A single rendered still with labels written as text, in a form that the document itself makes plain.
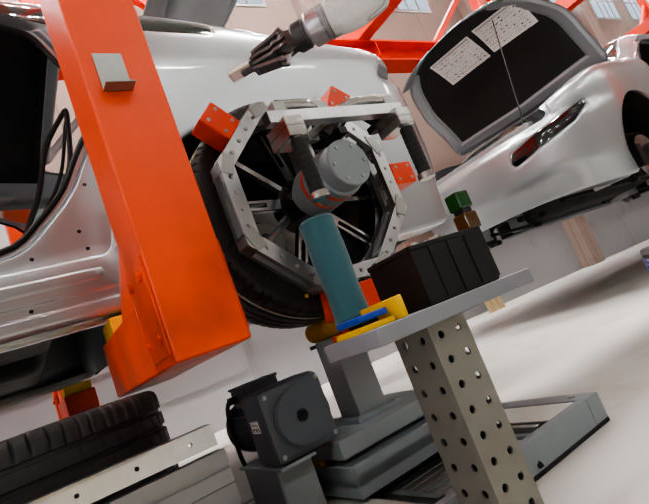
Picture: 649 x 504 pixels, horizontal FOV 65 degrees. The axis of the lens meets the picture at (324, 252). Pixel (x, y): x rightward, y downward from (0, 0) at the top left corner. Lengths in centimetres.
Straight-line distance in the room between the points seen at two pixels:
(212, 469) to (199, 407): 431
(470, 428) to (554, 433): 47
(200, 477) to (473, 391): 54
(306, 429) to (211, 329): 37
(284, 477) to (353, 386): 32
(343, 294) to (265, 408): 32
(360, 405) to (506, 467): 55
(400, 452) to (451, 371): 46
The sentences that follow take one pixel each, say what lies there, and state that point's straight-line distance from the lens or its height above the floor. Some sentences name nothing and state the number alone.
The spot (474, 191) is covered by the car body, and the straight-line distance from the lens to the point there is 402.
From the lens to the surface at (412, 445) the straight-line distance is 139.
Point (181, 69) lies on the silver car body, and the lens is 197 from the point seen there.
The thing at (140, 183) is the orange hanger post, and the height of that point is 88.
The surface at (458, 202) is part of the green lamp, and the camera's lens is 116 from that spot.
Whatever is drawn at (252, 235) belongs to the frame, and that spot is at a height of 76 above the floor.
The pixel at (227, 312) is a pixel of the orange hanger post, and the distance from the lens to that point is 105.
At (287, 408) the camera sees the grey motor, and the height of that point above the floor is 35.
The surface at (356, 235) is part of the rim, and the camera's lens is 154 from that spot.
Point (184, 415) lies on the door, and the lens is 536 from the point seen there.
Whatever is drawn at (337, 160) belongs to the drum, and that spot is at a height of 86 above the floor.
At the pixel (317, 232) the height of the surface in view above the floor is 70.
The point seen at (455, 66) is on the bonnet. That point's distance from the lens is 494.
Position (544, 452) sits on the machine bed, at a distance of 137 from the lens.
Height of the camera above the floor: 46
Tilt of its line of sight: 9 degrees up
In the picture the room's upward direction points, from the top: 21 degrees counter-clockwise
